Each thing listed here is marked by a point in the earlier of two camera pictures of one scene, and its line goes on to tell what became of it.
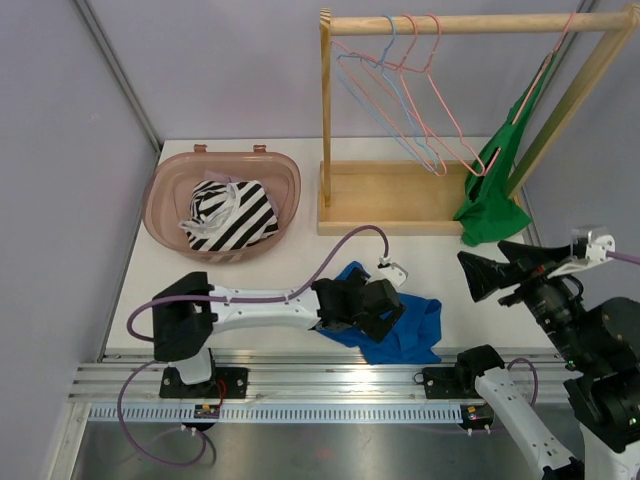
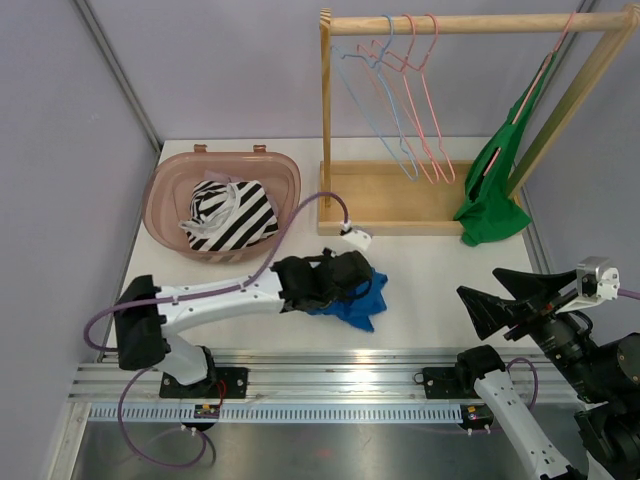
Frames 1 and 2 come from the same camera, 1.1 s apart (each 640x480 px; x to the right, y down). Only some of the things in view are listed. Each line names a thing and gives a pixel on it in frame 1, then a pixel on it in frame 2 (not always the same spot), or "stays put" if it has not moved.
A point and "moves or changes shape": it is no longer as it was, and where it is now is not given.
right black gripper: [485, 274] to [536, 290]
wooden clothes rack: [423, 197] stays put
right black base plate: [445, 382] stays put
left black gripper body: [376, 327] to [329, 298]
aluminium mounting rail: [311, 374] stays put
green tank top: [486, 209] stays put
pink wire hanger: [428, 67] to [409, 83]
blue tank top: [416, 339] moves or changes shape
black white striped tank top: [228, 216] stays put
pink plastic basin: [169, 179] stays put
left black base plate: [173, 386] stays put
